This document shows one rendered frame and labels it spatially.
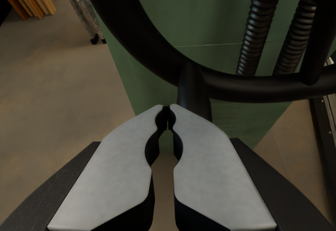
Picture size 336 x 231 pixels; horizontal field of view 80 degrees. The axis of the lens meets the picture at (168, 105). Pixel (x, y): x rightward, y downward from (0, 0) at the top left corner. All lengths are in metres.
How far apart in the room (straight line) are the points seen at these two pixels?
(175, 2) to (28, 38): 1.47
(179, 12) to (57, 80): 1.05
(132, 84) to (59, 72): 0.90
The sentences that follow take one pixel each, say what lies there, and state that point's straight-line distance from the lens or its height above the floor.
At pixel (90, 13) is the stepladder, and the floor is 0.21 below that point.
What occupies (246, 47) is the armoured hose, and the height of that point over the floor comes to 0.69.
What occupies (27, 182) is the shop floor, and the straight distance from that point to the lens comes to 1.08.
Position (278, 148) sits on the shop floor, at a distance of 1.00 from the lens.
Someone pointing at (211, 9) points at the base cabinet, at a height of 0.66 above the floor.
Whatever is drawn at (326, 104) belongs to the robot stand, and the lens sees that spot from 1.01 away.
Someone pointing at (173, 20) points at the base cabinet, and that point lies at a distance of 0.36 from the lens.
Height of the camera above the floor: 0.85
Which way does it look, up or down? 57 degrees down
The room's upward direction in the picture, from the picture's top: 6 degrees counter-clockwise
